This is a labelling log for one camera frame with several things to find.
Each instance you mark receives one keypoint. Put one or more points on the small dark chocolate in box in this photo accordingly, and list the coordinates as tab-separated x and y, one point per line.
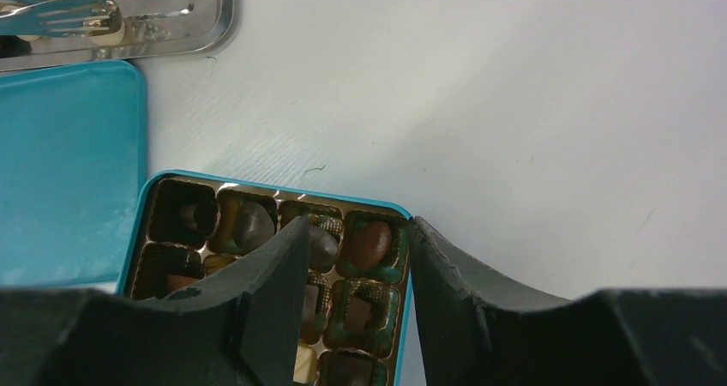
358	315

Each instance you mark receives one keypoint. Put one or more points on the stainless steel tray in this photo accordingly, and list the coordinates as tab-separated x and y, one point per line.
151	28

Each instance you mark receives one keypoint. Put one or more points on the white chocolate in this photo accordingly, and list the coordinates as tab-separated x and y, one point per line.
305	371

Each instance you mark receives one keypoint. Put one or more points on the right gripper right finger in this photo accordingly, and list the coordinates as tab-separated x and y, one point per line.
477	326

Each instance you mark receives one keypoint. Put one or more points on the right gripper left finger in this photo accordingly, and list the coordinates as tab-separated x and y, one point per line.
238	326

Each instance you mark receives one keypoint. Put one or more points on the dark oval chocolate in box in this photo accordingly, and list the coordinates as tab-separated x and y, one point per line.
323	249

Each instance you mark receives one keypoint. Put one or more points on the dark cylinder chocolate in box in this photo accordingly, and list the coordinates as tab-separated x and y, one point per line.
191	217

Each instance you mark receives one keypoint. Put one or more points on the teal chocolate box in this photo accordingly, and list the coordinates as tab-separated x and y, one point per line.
164	257

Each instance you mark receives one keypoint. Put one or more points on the metal serving tongs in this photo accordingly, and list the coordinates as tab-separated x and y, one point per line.
60	18

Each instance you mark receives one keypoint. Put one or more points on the teal box lid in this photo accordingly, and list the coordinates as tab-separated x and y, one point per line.
73	162

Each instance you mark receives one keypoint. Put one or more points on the milk oval chocolate in box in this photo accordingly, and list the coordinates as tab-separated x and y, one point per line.
370	244

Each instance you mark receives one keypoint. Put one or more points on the dark rounded chocolate in box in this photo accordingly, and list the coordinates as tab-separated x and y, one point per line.
253	227

